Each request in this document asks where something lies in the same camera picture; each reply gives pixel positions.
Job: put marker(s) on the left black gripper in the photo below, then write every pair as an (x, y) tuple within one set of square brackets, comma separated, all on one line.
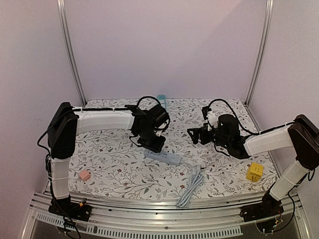
[(157, 147)]

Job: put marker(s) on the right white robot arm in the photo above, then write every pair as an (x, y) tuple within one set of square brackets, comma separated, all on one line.
[(301, 134)]

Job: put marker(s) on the right aluminium corner post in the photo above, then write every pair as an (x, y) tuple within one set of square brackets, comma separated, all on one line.
[(261, 51)]

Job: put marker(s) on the left aluminium corner post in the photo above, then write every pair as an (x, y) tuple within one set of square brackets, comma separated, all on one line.
[(69, 50)]

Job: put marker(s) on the aluminium front rail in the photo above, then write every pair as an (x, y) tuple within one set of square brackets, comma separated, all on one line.
[(212, 218)]

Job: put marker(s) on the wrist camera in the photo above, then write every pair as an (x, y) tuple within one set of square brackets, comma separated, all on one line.
[(210, 117), (158, 133)]

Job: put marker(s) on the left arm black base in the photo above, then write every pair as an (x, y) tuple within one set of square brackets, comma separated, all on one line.
[(74, 210)]

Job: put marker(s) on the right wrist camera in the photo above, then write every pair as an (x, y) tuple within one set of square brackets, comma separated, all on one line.
[(210, 117)]

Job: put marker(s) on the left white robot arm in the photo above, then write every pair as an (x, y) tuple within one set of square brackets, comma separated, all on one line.
[(69, 122)]

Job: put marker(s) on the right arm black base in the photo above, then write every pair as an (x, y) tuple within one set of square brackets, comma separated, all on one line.
[(269, 211)]

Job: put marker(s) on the aluminium corner post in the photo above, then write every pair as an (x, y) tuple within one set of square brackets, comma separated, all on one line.
[(69, 50), (261, 51)]

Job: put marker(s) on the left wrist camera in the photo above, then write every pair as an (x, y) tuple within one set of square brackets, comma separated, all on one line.
[(158, 133)]

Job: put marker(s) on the yellow cube socket adapter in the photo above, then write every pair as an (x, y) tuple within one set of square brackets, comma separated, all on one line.
[(254, 172)]

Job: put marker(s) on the pink plug adapter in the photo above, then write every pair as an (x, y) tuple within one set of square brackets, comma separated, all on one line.
[(85, 175)]

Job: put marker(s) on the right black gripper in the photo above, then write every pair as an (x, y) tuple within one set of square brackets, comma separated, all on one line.
[(203, 133)]

